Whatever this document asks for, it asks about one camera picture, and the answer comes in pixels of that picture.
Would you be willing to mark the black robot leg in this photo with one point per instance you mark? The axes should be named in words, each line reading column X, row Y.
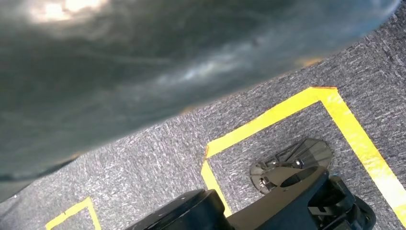
column 285, row 206

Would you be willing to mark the black robot foot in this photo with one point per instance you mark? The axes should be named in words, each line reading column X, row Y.
column 304, row 152

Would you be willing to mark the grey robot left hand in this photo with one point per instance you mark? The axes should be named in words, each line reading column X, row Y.
column 127, row 63

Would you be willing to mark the yellow floor tape square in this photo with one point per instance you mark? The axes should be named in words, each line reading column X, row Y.
column 349, row 120

